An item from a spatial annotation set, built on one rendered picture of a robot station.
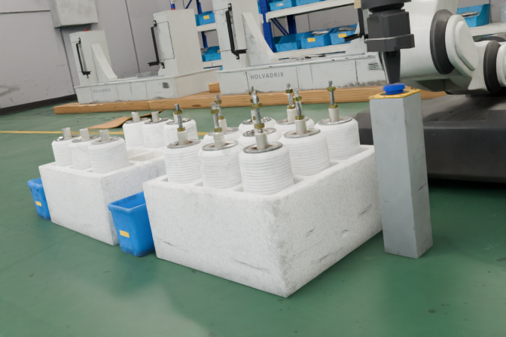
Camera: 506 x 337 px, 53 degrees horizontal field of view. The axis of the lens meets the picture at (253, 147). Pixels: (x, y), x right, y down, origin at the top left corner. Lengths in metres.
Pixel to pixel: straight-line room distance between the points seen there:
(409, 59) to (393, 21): 0.28
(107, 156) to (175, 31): 3.12
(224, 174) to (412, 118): 0.37
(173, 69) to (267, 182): 3.54
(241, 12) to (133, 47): 4.81
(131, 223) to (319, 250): 0.45
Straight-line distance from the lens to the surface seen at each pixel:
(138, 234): 1.22
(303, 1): 6.62
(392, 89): 0.97
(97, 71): 5.54
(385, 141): 0.98
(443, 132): 1.31
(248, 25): 3.90
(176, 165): 1.09
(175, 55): 4.37
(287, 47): 6.84
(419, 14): 1.22
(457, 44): 1.19
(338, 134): 1.09
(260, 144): 0.94
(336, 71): 3.28
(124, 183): 1.34
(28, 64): 7.67
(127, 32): 8.54
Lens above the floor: 0.45
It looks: 12 degrees down
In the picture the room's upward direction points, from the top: 9 degrees counter-clockwise
